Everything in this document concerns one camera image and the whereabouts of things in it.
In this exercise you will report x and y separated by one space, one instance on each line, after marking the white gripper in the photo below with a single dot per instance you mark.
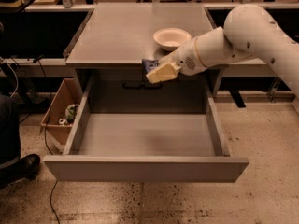
185 58

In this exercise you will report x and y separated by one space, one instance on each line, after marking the black table leg bracket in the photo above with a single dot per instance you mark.
237 99

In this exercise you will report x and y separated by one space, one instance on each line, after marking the black shoe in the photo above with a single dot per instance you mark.
26 167

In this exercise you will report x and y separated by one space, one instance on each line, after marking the open grey top drawer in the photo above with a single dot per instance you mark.
146 147

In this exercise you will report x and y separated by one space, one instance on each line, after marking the green white crumpled item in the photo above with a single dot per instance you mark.
71 112

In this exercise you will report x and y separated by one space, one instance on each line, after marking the black lower drawer handle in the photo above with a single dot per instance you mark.
141 86

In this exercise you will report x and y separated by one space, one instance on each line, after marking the brown cardboard box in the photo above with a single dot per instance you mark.
66 95

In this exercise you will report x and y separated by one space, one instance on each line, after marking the dark blue rxbar wrapper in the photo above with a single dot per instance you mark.
149 65

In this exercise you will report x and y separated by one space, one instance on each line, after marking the grey metal cabinet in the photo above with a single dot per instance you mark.
110 50

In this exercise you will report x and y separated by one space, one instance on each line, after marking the dark trouser leg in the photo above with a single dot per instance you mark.
10 143

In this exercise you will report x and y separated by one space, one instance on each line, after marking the white paper bowl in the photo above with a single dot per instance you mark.
170 39

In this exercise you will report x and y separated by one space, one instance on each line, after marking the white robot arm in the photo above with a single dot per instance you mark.
248 31

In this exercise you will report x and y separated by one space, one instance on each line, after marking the small white tape roll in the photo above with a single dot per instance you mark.
63 122

